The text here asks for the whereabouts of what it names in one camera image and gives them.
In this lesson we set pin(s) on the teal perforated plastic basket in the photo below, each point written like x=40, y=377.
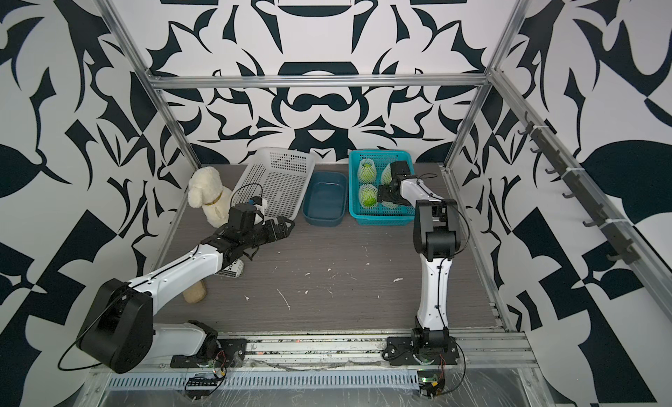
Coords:
x=376, y=216

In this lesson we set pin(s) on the patterned small pouch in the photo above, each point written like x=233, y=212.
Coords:
x=234, y=270

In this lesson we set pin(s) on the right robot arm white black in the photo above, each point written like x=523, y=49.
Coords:
x=436, y=238

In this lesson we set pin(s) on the right green circuit board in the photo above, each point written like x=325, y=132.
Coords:
x=431, y=383

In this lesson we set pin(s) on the dark blue plastic tub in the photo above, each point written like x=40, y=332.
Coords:
x=326, y=199

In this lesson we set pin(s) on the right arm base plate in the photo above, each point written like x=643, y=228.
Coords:
x=423, y=347

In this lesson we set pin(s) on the black wall hook rail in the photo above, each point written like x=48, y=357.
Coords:
x=583, y=189

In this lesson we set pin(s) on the white perforated plastic basket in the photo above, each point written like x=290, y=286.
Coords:
x=281, y=177

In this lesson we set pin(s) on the white plush dog toy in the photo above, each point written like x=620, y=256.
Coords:
x=206, y=191

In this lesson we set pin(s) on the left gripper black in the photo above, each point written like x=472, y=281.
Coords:
x=274, y=234

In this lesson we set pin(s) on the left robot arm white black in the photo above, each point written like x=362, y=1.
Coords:
x=120, y=331

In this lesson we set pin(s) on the green custard apple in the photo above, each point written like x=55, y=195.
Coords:
x=368, y=197
x=367, y=174

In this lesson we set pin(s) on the white foam net sleeve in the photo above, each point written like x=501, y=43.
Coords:
x=365, y=161

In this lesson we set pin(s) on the tan wooden cylinder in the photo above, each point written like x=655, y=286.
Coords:
x=195, y=293

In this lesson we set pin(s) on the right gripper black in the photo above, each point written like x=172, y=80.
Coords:
x=383, y=193

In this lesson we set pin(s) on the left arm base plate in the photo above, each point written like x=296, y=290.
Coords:
x=229, y=352

